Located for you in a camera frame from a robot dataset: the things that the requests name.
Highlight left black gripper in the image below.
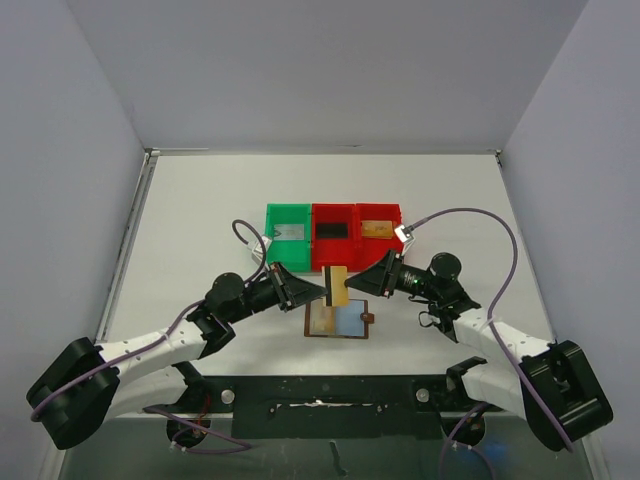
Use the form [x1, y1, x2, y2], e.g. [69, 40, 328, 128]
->
[225, 260, 327, 324]

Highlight gold card with black stripe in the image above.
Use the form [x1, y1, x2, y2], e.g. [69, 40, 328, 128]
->
[322, 266, 350, 307]

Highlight brown leather card holder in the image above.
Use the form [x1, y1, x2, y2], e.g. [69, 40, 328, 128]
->
[304, 299, 375, 340]

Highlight gold card with grey stripe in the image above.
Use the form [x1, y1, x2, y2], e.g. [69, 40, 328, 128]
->
[361, 220, 395, 239]

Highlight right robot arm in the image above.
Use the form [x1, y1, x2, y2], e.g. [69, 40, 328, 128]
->
[345, 250, 614, 451]

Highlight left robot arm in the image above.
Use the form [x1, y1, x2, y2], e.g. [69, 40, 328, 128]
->
[26, 262, 328, 450]

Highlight silver card in green bin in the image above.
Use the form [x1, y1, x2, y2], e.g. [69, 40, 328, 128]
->
[273, 224, 306, 241]

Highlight black card in red bin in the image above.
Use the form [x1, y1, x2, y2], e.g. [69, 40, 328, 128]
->
[315, 222, 349, 239]

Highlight green plastic bin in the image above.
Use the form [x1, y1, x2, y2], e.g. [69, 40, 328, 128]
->
[265, 203, 312, 273]

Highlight right red plastic bin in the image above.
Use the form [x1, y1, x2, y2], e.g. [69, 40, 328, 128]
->
[353, 203, 402, 271]

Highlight red plastic bin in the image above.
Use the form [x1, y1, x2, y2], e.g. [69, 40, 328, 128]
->
[353, 203, 402, 271]
[311, 203, 355, 271]

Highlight middle red plastic bin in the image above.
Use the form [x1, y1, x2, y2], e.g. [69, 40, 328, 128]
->
[311, 203, 355, 271]

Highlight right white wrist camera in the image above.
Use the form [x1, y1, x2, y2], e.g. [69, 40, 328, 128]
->
[394, 224, 415, 256]

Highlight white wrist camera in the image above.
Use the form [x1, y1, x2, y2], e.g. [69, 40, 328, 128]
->
[394, 224, 415, 256]
[247, 235, 272, 264]

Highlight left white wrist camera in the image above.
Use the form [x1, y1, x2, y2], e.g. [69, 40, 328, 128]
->
[247, 235, 272, 264]

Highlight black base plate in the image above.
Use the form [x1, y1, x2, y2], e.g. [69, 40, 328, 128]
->
[163, 374, 475, 440]

